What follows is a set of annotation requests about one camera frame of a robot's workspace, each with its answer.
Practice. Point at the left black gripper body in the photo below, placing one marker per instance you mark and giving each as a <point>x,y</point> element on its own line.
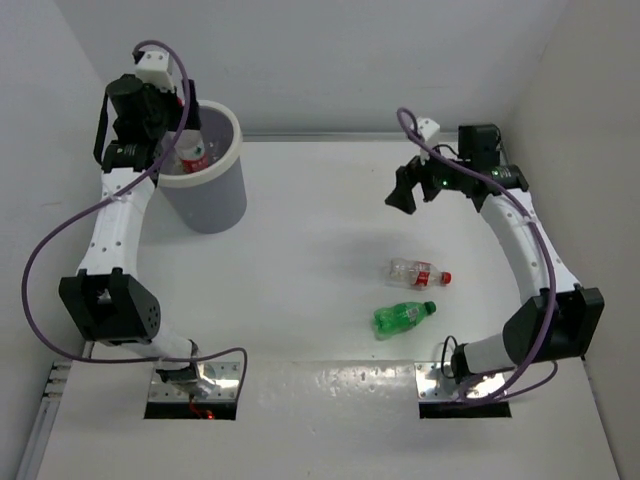
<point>167,112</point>

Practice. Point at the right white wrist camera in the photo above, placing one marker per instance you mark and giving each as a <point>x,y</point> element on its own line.
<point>425,134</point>

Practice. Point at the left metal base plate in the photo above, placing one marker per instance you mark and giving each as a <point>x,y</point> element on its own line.
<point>220,382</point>

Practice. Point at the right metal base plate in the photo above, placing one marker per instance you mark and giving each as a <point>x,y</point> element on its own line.
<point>435,384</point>

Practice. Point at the clear bottle red-white label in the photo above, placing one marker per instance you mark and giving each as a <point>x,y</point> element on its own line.
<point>191,152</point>

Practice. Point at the metal base plate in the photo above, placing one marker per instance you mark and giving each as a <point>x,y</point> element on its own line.
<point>220,382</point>
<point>435,384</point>

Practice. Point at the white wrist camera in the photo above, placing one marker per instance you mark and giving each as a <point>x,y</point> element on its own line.
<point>425,134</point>
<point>154,67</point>

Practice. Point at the small clear red-label bottle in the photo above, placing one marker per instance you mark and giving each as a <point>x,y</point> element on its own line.
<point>416,275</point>

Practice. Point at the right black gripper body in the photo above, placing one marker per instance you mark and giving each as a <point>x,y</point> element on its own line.
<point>435,175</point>

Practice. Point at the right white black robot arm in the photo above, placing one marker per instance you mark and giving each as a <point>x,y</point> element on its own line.
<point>558,315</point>

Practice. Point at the grey bin white rim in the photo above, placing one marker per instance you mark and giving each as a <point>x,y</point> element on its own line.
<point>214,199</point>

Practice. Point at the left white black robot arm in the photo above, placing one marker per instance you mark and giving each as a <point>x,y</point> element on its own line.
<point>104,298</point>

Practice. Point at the green plastic bottle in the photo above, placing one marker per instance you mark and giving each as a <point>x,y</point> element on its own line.
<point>400,318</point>

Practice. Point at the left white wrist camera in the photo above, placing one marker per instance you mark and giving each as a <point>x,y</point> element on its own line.
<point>154,67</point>

